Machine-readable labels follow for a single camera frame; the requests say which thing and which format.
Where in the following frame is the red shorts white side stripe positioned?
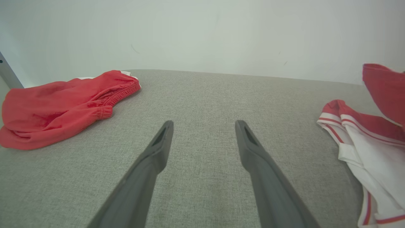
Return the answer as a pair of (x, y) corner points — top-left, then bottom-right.
(0, 70), (141, 150)

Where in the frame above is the grey wall trim strip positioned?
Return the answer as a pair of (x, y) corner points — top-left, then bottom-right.
(0, 52), (24, 90)

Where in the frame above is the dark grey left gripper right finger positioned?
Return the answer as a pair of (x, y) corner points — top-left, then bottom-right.
(235, 120), (320, 228)

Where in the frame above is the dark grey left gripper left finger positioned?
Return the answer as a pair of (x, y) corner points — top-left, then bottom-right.
(87, 120), (174, 228)

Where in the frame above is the red basketball jersey white trim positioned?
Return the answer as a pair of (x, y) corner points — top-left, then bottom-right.
(317, 63), (405, 228)

